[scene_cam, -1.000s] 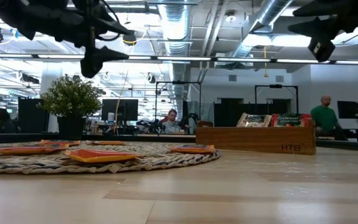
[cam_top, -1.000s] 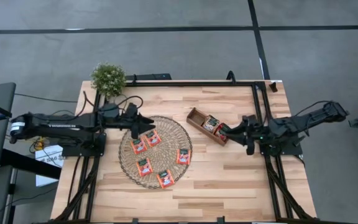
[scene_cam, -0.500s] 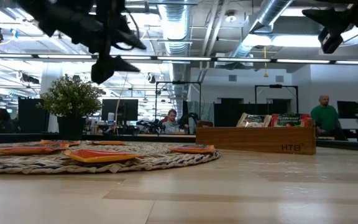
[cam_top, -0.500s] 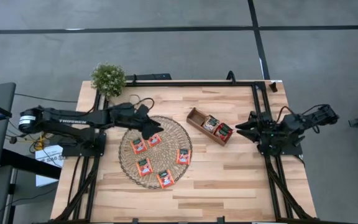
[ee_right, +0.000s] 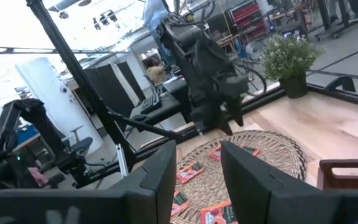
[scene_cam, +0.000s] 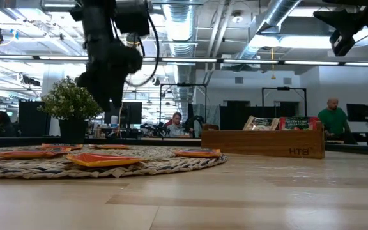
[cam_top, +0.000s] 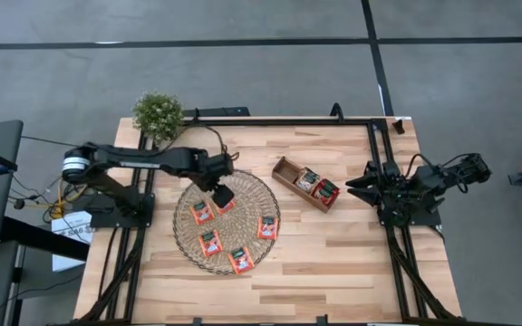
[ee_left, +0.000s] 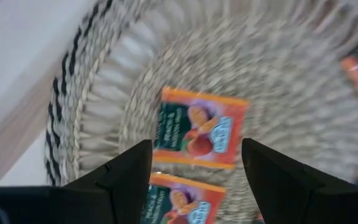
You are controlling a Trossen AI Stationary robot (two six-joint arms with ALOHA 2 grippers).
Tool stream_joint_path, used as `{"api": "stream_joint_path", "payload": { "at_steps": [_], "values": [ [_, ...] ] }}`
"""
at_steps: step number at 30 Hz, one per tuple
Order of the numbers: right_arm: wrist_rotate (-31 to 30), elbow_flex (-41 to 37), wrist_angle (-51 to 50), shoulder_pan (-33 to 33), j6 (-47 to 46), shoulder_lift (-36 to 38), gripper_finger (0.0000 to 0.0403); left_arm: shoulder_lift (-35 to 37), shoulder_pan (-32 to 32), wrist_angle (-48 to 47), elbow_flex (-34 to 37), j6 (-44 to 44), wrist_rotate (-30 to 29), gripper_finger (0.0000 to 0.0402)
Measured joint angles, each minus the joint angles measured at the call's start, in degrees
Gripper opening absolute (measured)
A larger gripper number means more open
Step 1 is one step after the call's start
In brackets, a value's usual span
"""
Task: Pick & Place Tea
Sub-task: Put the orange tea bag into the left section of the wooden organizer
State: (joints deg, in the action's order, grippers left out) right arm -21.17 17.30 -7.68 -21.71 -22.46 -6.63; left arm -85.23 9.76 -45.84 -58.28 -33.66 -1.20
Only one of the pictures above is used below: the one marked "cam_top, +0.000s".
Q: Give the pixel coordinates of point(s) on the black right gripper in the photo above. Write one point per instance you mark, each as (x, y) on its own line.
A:
(392, 192)

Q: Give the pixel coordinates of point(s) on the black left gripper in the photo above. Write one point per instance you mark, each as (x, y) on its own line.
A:
(200, 167)

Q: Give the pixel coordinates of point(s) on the orange tea packet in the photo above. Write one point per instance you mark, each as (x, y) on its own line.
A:
(209, 242)
(241, 259)
(267, 227)
(202, 212)
(230, 208)

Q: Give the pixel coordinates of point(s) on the red tea packet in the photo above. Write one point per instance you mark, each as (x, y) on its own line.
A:
(325, 191)

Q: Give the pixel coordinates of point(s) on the clear snack packet foreground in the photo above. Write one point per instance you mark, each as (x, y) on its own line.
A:
(307, 180)

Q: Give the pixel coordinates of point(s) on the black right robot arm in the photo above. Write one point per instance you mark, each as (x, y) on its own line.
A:
(465, 169)

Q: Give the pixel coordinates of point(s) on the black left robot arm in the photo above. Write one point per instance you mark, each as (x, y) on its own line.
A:
(152, 159)

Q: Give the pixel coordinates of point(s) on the round woven placemat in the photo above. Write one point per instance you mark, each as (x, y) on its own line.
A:
(243, 226)

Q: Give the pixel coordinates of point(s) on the wooden compartment box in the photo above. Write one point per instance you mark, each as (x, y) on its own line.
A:
(288, 171)

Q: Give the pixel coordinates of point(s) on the black power strip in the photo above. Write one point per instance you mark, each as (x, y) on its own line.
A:
(222, 111)

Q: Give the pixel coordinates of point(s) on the green potted plant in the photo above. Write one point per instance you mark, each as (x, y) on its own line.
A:
(157, 114)

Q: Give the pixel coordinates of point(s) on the white paper sheet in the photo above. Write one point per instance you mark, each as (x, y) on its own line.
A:
(73, 246)

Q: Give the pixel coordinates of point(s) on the black desk beam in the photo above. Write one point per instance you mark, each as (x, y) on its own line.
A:
(43, 237)

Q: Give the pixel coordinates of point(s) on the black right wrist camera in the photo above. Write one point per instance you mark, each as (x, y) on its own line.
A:
(389, 173)

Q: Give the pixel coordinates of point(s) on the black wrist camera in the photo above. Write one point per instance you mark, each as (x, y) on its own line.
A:
(389, 173)
(219, 165)

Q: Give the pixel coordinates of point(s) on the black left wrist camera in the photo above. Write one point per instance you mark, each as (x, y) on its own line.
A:
(219, 165)

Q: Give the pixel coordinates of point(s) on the black corner bracket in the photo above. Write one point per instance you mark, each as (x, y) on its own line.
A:
(398, 127)

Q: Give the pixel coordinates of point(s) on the black aluminium table frame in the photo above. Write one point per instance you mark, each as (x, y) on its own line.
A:
(288, 121)

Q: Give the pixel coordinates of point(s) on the black edge bracket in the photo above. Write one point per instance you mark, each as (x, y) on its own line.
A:
(322, 320)
(196, 322)

